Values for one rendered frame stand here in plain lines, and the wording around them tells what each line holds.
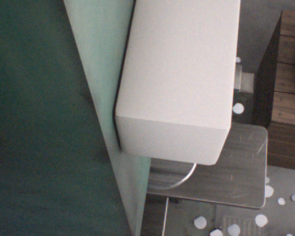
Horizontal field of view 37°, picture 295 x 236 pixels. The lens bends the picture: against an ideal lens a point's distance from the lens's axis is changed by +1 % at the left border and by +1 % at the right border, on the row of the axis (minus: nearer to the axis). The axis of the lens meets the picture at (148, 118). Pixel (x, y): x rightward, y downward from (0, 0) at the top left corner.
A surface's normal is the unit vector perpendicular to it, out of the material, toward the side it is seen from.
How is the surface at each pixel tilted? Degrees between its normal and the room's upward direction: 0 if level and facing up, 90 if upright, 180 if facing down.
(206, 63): 0
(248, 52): 0
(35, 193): 90
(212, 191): 0
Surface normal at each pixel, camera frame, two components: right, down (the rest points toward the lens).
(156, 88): -0.01, -0.40
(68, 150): -0.15, 0.91
